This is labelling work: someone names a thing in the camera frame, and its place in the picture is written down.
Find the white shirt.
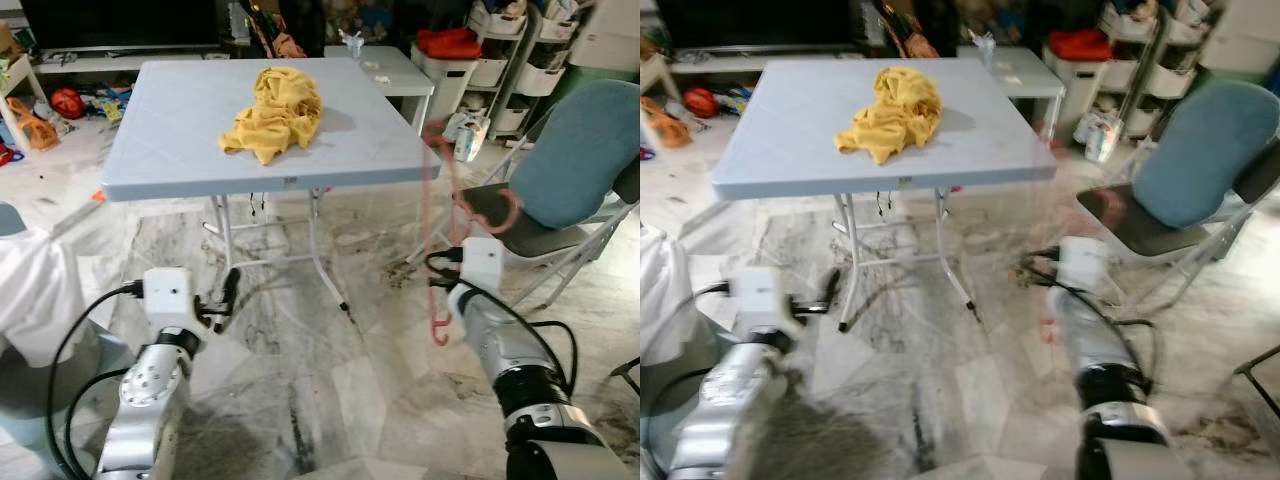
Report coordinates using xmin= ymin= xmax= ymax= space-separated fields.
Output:
xmin=640 ymin=225 xmax=706 ymax=361
xmin=0 ymin=228 xmax=86 ymax=366

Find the yellow shirt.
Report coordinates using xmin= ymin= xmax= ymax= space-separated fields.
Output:
xmin=835 ymin=65 xmax=943 ymax=166
xmin=220 ymin=65 xmax=324 ymax=166

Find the grey folding chair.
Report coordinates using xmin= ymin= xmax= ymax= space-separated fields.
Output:
xmin=455 ymin=160 xmax=640 ymax=311
xmin=1075 ymin=140 xmax=1280 ymax=311

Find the white folding table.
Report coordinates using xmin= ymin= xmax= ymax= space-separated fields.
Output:
xmin=712 ymin=57 xmax=1061 ymax=331
xmin=100 ymin=57 xmax=443 ymax=311

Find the light blue kids chair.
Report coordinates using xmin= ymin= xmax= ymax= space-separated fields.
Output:
xmin=640 ymin=350 xmax=701 ymax=451
xmin=0 ymin=200 xmax=136 ymax=471

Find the white plastic bin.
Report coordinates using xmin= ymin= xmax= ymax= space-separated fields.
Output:
xmin=412 ymin=45 xmax=481 ymax=121
xmin=1042 ymin=45 xmax=1111 ymax=136

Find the small white table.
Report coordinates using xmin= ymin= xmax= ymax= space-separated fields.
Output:
xmin=325 ymin=45 xmax=436 ymax=131
xmin=955 ymin=45 xmax=1066 ymax=131

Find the red cloth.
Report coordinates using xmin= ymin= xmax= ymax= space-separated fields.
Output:
xmin=415 ymin=28 xmax=484 ymax=59
xmin=1048 ymin=30 xmax=1113 ymax=61

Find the shelf unit with white bins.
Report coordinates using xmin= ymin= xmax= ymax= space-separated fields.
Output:
xmin=470 ymin=0 xmax=601 ymax=136
xmin=1100 ymin=0 xmax=1216 ymax=136

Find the orange toy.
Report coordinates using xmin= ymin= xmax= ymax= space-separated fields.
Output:
xmin=8 ymin=95 xmax=61 ymax=151
xmin=640 ymin=95 xmax=691 ymax=149

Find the white television stand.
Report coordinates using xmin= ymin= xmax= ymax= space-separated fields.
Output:
xmin=665 ymin=48 xmax=871 ymax=76
xmin=35 ymin=45 xmax=241 ymax=76

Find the black stroller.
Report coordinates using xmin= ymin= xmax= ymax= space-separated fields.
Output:
xmin=235 ymin=0 xmax=321 ymax=59
xmin=880 ymin=0 xmax=951 ymax=59

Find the black television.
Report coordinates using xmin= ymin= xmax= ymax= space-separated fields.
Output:
xmin=655 ymin=0 xmax=861 ymax=51
xmin=20 ymin=0 xmax=223 ymax=51

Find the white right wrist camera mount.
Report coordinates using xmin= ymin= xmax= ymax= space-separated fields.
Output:
xmin=1058 ymin=238 xmax=1106 ymax=291
xmin=458 ymin=237 xmax=503 ymax=296

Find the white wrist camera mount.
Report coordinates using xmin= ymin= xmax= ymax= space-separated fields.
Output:
xmin=458 ymin=237 xmax=503 ymax=296
xmin=735 ymin=265 xmax=801 ymax=341
xmin=1058 ymin=238 xmax=1106 ymax=291
xmin=143 ymin=268 xmax=196 ymax=336

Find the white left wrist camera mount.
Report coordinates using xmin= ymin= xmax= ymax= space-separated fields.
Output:
xmin=143 ymin=268 xmax=196 ymax=336
xmin=735 ymin=265 xmax=801 ymax=341

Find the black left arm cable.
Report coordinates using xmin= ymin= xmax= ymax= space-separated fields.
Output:
xmin=640 ymin=282 xmax=736 ymax=471
xmin=45 ymin=282 xmax=146 ymax=480

